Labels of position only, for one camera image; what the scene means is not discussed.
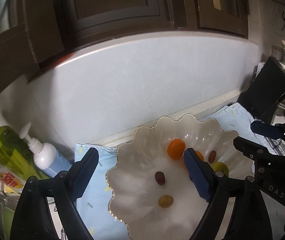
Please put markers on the large orange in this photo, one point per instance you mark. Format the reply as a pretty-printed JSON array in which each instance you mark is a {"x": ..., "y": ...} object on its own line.
[{"x": 176, "y": 149}]

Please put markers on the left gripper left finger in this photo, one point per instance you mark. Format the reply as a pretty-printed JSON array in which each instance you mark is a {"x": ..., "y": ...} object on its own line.
[{"x": 81, "y": 173}]

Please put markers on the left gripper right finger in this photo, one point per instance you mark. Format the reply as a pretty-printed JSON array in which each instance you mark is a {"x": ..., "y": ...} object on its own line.
[{"x": 211, "y": 185}]

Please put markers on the green dish soap bottle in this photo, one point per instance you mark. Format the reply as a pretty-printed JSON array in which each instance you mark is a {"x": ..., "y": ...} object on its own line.
[{"x": 16, "y": 161}]

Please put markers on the checkered kitchen towel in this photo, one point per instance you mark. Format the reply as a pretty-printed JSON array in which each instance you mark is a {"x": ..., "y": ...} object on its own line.
[{"x": 278, "y": 146}]

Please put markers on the small orange mandarin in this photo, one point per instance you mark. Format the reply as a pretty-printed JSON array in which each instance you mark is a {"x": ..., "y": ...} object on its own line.
[{"x": 197, "y": 153}]

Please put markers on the dark wooden wall cabinet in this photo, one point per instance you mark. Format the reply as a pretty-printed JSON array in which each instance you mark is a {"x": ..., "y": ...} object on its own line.
[{"x": 37, "y": 34}]

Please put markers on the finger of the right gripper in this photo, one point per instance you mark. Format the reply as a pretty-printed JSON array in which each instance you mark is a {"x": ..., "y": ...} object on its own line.
[
  {"x": 270, "y": 131},
  {"x": 257, "y": 153}
]

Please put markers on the green apple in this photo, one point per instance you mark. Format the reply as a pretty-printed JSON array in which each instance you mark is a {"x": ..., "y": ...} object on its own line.
[{"x": 220, "y": 166}]

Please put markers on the yellowish small round fruit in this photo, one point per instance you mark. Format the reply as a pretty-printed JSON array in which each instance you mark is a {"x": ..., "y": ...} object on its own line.
[{"x": 165, "y": 201}]

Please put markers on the black knife block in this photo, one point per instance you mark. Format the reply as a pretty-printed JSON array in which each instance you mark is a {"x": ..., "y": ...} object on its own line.
[{"x": 263, "y": 96}]

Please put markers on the white blue pump bottle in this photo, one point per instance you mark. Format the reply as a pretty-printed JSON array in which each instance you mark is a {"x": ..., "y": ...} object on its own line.
[{"x": 46, "y": 157}]

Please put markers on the dark red date fruit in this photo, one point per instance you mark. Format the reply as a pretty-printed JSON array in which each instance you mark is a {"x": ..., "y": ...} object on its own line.
[{"x": 212, "y": 157}]

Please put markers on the white scalloped bowl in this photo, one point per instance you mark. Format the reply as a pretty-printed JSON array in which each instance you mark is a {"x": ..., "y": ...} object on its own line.
[{"x": 135, "y": 192}]

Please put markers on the brown small round fruit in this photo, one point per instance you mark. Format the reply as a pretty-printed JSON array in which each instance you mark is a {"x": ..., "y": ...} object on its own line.
[{"x": 160, "y": 178}]

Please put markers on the light blue cloth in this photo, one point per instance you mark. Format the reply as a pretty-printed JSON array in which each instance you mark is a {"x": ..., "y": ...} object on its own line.
[{"x": 93, "y": 205}]

